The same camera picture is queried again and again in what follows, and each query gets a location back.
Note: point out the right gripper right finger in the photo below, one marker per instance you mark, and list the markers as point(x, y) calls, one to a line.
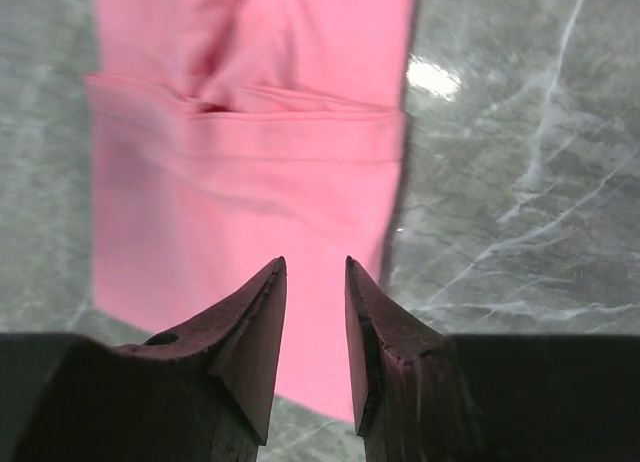
point(419, 395)

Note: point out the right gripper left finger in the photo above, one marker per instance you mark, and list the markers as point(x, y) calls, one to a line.
point(199, 391)

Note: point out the pink t shirt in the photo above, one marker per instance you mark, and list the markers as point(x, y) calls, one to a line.
point(226, 133)

